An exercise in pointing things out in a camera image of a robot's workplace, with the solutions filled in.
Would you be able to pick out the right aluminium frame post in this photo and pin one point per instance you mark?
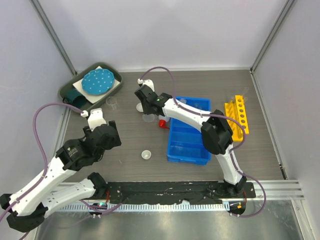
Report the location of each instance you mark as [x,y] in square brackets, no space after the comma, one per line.
[287,7]

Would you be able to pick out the dark green mug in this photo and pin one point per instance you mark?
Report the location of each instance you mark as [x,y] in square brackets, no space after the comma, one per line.
[75,98]

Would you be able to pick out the clear glass beaker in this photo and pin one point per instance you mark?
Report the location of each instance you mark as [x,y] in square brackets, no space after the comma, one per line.
[112,103]

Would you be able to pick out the white squeeze bottle red cap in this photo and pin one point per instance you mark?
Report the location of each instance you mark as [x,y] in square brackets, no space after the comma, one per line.
[163,122]

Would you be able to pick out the yellow test tube rack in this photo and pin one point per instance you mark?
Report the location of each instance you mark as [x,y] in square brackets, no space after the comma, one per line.
[237,111]

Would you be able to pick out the aluminium frame post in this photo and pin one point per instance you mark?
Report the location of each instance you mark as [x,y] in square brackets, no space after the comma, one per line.
[53,35]
[287,7]

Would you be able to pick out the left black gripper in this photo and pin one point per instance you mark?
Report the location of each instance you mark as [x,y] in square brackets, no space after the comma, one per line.
[117,142]

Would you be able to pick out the white square board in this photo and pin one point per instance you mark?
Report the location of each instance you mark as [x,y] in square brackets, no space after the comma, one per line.
[92,98]

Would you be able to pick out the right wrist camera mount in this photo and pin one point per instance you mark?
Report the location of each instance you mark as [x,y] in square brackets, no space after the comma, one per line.
[147,82]

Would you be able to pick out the small white ceramic dish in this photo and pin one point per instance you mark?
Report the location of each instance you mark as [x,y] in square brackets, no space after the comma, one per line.
[139,108]

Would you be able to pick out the grey-green plastic tray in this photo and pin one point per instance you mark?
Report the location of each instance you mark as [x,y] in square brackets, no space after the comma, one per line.
[68,86]

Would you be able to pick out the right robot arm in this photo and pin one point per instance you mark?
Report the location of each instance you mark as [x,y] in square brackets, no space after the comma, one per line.
[216,133]

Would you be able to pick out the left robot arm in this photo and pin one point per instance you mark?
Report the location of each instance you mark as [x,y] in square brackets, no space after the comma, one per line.
[30,206]

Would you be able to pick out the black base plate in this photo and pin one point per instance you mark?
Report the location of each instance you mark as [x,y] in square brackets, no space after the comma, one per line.
[171,192]

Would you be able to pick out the small translucent plastic cup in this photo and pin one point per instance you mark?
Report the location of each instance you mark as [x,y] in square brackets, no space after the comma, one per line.
[146,154]

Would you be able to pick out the left aluminium frame post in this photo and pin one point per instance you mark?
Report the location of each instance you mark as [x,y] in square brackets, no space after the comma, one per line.
[53,35]

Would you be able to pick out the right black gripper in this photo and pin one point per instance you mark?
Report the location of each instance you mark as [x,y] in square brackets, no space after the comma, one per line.
[145,110]

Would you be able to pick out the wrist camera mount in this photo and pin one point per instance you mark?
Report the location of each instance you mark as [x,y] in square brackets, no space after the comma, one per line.
[94,118]
[147,82]

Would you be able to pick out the white slotted cable duct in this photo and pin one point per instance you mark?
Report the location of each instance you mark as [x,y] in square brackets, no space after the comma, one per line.
[137,208]

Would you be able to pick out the blue dotted plate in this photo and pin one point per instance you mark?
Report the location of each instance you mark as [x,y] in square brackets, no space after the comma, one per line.
[98,81]

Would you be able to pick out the thin clear test tube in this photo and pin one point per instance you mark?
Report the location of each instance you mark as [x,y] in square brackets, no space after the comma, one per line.
[244,94]

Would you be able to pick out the blue divided plastic bin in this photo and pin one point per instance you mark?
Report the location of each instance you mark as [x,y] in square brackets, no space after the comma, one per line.
[185,144]

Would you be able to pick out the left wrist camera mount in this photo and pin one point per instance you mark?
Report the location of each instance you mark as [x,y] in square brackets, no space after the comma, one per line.
[94,118]

